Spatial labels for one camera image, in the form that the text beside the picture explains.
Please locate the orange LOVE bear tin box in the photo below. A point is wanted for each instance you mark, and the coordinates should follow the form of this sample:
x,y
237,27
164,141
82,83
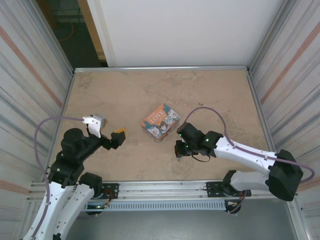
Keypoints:
x,y
160,122

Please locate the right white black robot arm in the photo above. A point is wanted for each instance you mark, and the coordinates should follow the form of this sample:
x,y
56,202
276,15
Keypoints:
x,y
240,152

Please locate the grey metal sheet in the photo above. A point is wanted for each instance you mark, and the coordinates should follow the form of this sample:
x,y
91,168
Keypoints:
x,y
162,225

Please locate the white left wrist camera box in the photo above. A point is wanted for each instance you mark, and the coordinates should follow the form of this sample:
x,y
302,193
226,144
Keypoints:
x,y
96,122

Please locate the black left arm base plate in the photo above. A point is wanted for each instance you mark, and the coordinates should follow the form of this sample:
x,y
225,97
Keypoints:
x,y
112,190

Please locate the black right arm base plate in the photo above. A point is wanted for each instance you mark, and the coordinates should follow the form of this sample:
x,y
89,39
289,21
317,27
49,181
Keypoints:
x,y
212,190

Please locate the aluminium table side rail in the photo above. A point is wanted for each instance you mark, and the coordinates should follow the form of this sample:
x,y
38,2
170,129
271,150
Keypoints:
x,y
68,92
255,92

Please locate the aluminium table end rail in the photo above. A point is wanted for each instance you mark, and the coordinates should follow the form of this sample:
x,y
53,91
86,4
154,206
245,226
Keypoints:
x,y
162,68

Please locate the wooden door frame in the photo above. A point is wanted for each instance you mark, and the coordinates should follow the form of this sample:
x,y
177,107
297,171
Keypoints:
x,y
92,30

